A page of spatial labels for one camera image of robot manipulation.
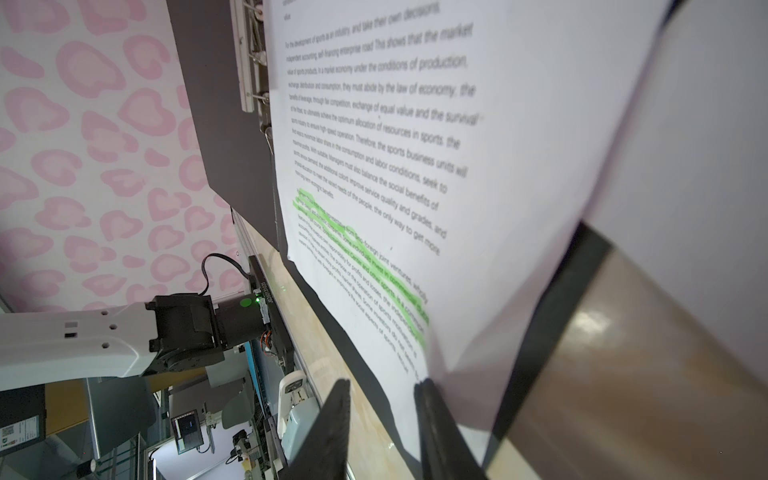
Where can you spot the metal folder clip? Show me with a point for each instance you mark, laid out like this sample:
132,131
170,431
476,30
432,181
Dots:
247,19

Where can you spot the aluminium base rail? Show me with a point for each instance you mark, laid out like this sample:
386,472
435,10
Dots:
301,342

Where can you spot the white black file folder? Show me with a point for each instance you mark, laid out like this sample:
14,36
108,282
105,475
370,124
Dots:
240,168

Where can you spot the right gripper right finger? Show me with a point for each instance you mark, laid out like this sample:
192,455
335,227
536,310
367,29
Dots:
443,451

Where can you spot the printed paper sheet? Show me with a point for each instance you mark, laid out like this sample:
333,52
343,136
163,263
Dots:
684,190
433,159

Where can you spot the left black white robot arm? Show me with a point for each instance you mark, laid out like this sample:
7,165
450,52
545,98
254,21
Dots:
168,334

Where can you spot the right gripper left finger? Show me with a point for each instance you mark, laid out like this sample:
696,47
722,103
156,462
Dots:
324,452

